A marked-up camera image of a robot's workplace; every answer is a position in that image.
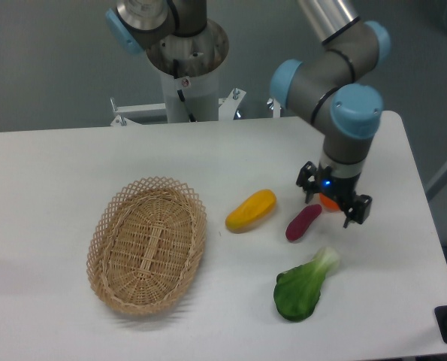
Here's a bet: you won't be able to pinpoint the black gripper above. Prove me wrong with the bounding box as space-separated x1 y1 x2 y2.
296 160 373 229

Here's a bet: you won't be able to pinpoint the purple sweet potato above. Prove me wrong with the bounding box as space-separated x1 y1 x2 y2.
285 204 322 242

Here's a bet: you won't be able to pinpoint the grey robot arm, blue caps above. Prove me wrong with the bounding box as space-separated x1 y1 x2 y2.
105 1 391 224

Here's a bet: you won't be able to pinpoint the orange tangerine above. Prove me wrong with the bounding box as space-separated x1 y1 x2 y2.
319 193 341 212

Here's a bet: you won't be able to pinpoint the yellow mango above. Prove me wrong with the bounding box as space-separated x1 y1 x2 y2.
225 189 276 232

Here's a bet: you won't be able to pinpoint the green bok choy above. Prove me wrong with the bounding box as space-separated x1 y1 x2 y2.
273 247 340 322

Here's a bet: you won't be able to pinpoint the oval wicker basket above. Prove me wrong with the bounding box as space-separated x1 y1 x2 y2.
86 177 207 316

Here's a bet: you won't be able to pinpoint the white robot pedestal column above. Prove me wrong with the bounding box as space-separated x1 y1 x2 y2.
159 70 219 123

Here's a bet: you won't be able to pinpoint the black cable on pedestal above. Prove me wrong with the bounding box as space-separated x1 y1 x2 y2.
172 59 197 123

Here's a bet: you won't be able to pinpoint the white metal base frame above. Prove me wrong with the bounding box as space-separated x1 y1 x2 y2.
109 86 284 126

